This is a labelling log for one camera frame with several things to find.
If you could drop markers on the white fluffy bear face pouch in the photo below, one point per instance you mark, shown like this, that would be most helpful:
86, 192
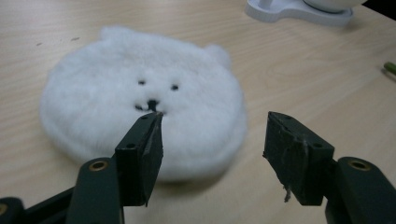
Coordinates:
124, 74

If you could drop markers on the green pen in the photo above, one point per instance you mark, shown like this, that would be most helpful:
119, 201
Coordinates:
390, 67

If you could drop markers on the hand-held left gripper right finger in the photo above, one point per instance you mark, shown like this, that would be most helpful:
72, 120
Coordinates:
295, 155

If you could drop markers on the white jewelry stand with bowl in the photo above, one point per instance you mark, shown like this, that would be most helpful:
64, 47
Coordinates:
289, 12

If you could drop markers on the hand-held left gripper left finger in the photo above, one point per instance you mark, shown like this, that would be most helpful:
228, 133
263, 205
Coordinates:
140, 161

